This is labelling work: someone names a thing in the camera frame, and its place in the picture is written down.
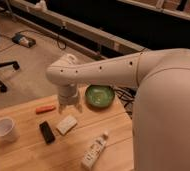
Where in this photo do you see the black rectangular device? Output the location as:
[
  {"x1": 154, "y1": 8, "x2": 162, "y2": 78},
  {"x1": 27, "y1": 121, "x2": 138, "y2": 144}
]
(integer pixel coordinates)
[{"x1": 39, "y1": 121, "x2": 55, "y2": 144}]

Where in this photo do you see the black cable bundle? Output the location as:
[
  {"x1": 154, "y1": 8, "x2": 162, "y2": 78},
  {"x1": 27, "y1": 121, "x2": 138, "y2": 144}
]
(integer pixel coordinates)
[{"x1": 113, "y1": 86, "x2": 137, "y2": 116}]

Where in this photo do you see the green ceramic bowl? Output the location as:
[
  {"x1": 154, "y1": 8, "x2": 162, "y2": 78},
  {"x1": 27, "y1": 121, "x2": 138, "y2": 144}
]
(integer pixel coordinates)
[{"x1": 85, "y1": 85, "x2": 115, "y2": 108}]

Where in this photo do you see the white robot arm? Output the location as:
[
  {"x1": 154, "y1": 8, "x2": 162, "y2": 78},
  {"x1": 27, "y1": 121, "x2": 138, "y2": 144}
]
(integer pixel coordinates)
[{"x1": 46, "y1": 48, "x2": 190, "y2": 171}]

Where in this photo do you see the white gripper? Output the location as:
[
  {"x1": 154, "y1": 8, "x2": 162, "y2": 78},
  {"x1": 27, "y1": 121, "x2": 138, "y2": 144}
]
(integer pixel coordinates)
[{"x1": 58, "y1": 84, "x2": 82, "y2": 114}]

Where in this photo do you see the black cable at rail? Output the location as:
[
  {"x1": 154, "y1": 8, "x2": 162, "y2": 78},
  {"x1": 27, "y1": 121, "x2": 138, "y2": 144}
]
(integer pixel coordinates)
[{"x1": 55, "y1": 31, "x2": 68, "y2": 51}]

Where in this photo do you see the white paper cup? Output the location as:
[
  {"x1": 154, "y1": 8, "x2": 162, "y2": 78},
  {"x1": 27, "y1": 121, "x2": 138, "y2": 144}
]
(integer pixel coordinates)
[{"x1": 0, "y1": 117, "x2": 19, "y2": 142}]

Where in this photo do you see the orange marker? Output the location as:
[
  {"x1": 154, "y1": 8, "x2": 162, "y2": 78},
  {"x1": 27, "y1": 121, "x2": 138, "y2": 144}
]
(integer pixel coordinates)
[{"x1": 35, "y1": 105, "x2": 56, "y2": 114}]

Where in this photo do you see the power strip on floor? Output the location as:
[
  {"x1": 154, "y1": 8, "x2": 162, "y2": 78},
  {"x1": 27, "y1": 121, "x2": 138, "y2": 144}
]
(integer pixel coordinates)
[{"x1": 12, "y1": 33, "x2": 36, "y2": 48}]

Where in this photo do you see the wooden table board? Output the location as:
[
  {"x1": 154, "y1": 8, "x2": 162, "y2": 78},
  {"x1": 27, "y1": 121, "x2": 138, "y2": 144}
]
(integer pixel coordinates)
[{"x1": 0, "y1": 95, "x2": 133, "y2": 171}]

